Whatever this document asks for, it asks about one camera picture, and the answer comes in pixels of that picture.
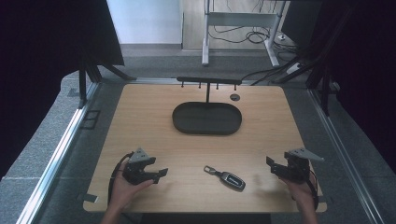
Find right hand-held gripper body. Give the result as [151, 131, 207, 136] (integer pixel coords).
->
[274, 147, 325, 184]

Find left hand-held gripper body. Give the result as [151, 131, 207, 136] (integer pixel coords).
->
[121, 147, 161, 187]

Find black car key with ring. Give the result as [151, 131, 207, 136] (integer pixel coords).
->
[203, 164, 247, 192]

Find black key stand with tray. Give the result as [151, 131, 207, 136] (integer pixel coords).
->
[171, 76, 244, 136]

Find person's left hand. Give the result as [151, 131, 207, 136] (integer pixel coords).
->
[108, 161, 155, 213]

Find person's right hand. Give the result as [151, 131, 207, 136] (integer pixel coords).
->
[279, 170, 318, 213]

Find wooden table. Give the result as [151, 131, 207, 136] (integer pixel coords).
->
[82, 83, 328, 215]

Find black metal stand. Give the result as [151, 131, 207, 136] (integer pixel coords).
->
[274, 55, 332, 117]
[77, 57, 137, 110]

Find white power strip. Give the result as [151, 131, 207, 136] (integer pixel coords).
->
[285, 62, 303, 75]

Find black curtain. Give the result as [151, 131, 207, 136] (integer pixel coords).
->
[281, 0, 396, 175]
[0, 0, 125, 181]

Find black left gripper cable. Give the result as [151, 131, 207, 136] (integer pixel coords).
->
[106, 151, 135, 207]

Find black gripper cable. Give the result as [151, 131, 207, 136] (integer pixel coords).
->
[106, 151, 135, 207]
[306, 169, 320, 211]

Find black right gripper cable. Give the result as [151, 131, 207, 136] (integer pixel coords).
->
[306, 169, 320, 211]

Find aluminium rail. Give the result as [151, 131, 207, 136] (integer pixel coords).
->
[16, 81, 101, 224]
[306, 88, 387, 224]

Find black floor cables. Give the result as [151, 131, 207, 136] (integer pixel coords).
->
[207, 0, 312, 87]

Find white metal desk frame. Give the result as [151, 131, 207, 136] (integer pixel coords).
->
[201, 0, 287, 68]

